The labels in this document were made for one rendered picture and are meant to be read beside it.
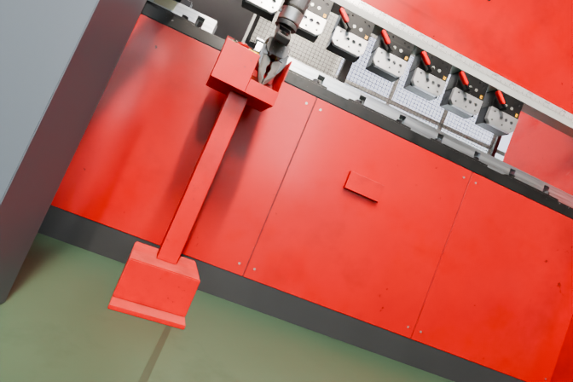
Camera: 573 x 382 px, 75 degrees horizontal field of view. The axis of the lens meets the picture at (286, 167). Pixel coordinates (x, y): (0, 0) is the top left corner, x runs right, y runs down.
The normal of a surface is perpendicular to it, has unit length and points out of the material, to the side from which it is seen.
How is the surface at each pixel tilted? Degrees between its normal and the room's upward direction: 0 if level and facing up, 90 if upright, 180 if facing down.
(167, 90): 90
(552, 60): 90
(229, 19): 90
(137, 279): 90
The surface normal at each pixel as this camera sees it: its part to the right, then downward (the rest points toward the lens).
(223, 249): 0.19, -0.01
